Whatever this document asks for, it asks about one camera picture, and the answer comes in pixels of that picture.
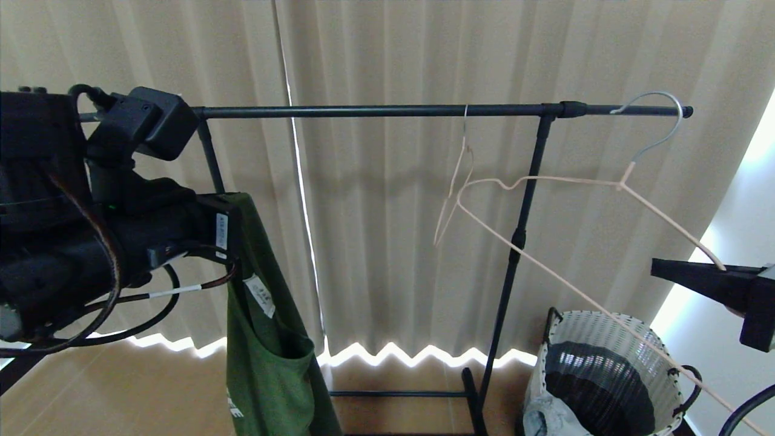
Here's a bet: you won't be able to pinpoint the pink clothes hanger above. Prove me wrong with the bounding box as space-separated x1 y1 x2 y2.
433 104 477 247
455 91 775 436

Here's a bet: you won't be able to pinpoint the beige curtain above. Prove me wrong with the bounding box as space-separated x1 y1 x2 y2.
0 0 775 370

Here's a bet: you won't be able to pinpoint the white laundry basket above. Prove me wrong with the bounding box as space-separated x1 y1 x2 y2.
523 306 704 436

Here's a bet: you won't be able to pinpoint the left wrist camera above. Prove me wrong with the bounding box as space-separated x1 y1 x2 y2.
87 87 200 203

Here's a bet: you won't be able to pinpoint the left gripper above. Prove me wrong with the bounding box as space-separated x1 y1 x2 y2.
91 177 244 288

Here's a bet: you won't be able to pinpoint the black clothes rack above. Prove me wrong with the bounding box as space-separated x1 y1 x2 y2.
79 100 695 436

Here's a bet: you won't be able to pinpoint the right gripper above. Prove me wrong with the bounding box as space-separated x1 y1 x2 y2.
739 263 775 353

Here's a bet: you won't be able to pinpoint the pale grey shorts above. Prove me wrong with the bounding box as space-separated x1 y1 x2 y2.
523 392 597 436

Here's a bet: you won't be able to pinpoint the black cable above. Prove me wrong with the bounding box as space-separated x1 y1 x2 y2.
717 383 775 436
68 84 117 113
0 263 180 358

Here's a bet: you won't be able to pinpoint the green long-sleeved shirt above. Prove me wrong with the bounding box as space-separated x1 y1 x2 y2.
225 191 344 436

